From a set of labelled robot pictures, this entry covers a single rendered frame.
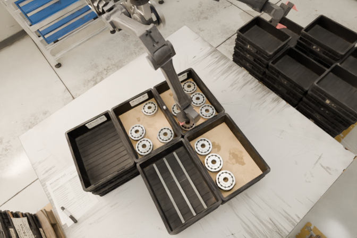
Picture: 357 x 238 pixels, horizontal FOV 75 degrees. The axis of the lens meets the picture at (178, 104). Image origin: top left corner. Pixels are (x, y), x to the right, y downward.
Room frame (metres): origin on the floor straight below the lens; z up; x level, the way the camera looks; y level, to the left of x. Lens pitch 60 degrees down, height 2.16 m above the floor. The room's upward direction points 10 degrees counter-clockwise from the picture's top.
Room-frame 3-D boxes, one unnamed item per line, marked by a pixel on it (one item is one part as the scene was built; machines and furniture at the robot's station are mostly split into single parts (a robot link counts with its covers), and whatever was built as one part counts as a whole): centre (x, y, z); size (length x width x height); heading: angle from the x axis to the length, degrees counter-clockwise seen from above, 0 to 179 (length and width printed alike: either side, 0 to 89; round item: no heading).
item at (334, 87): (0.76, -1.28, 0.37); 0.40 x 0.30 x 0.45; 31
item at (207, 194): (0.25, 0.08, 0.87); 0.40 x 0.30 x 0.11; 20
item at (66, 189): (0.34, 0.76, 0.70); 0.33 x 0.23 x 0.01; 31
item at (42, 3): (2.32, 1.04, 0.60); 0.72 x 0.03 x 0.56; 121
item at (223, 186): (0.23, -0.18, 0.86); 0.10 x 0.10 x 0.01
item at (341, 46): (1.31, -1.42, 0.37); 0.40 x 0.30 x 0.45; 31
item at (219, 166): (0.33, -0.14, 0.86); 0.10 x 0.10 x 0.01
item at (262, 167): (0.35, -0.20, 0.87); 0.40 x 0.30 x 0.11; 20
